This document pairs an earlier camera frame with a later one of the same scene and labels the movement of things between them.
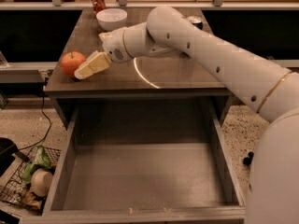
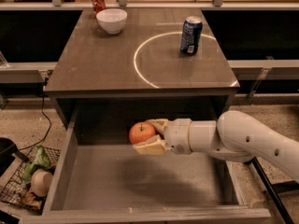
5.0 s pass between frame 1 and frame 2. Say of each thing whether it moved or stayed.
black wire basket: stayed
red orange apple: moved
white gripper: moved
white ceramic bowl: stayed
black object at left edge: stayed
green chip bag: stayed
